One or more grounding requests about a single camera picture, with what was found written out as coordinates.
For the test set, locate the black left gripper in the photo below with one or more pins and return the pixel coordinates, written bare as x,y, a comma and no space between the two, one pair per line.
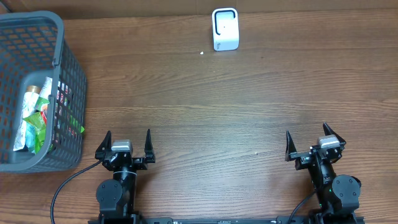
141,164

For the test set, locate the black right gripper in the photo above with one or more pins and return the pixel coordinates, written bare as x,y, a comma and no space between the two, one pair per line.
302,158

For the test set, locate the green snack bag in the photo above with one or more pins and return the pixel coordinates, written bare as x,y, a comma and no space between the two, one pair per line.
38,122

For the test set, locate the teal tissue pack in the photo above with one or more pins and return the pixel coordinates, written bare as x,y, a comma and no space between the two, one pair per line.
30,138

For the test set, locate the green instant noodle cup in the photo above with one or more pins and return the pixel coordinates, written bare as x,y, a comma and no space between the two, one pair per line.
48,90

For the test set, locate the white tube with gold cap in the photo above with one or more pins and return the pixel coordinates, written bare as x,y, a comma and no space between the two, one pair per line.
29,100

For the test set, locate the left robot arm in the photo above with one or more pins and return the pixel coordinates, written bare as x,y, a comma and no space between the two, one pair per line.
116,196

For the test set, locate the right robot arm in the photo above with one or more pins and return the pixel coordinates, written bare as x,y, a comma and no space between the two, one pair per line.
338,195

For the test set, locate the white barcode scanner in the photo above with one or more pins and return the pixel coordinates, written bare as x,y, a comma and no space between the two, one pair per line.
225,27

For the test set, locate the gray plastic shopping basket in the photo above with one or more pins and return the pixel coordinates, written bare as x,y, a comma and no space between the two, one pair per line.
33,48

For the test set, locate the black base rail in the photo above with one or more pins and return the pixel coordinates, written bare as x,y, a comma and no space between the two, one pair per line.
277,220

